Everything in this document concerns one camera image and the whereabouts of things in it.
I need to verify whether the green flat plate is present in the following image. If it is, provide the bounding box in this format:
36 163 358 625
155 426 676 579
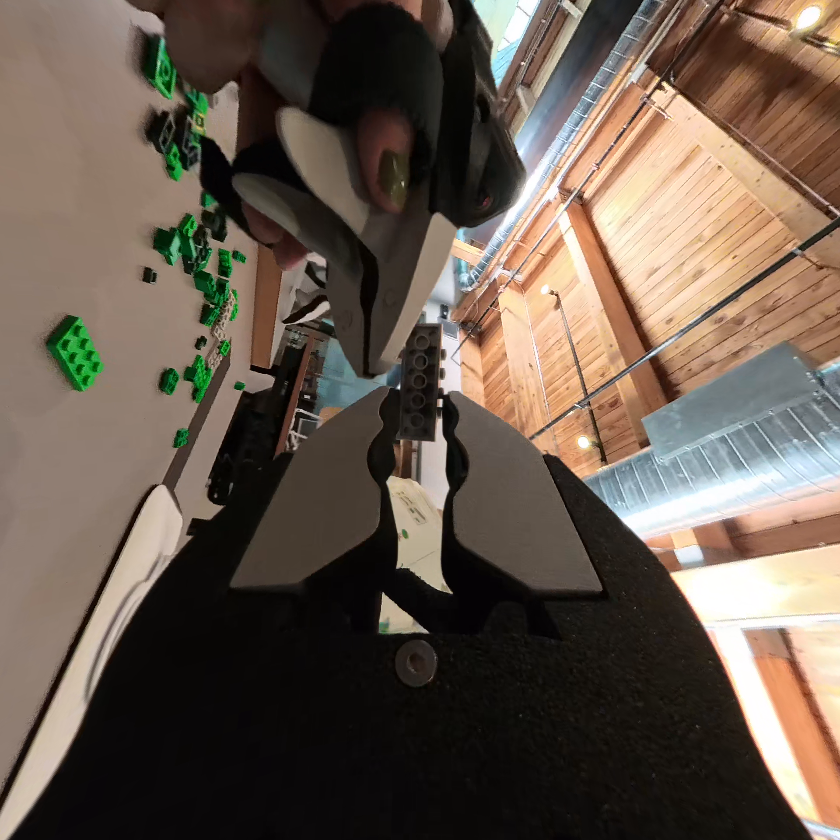
46 315 105 392

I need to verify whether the long thin silver duct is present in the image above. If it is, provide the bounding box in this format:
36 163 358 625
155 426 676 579
459 0 665 294

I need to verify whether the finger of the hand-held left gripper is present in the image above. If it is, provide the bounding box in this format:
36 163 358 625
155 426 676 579
325 261 378 378
371 213 459 377

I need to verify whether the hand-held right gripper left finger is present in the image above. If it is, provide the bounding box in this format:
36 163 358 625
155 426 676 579
230 386 400 592

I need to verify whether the white rounded board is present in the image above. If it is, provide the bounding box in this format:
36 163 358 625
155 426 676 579
0 484 186 821

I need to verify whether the pile of green bricks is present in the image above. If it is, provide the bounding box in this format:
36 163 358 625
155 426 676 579
140 33 249 451

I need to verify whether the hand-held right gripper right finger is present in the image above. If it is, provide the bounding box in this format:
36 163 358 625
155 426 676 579
441 392 605 597

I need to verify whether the person's left hand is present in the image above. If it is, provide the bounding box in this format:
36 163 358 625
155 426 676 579
125 0 454 271

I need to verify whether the grey long brick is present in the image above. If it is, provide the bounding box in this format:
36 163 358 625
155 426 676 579
395 323 451 442

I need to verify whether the large silver ventilation duct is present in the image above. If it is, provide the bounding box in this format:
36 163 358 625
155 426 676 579
583 341 840 546

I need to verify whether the white desk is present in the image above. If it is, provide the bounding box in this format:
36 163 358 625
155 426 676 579
0 0 284 808

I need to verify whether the building instruction booklet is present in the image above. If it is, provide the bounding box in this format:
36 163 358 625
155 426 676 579
381 476 454 634

